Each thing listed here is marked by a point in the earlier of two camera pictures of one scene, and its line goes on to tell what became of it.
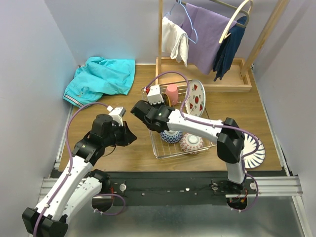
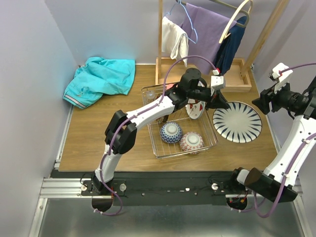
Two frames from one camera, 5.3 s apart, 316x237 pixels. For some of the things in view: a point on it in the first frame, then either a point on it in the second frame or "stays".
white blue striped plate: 256,159 to 240,123
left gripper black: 126,135 to 214,97
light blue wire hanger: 190,19 stays
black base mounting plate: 173,188 stays
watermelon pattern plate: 195,101 stays
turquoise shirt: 98,77 stays
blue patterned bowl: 171,136 stays
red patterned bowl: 189,141 stays
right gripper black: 153,105 to 262,102
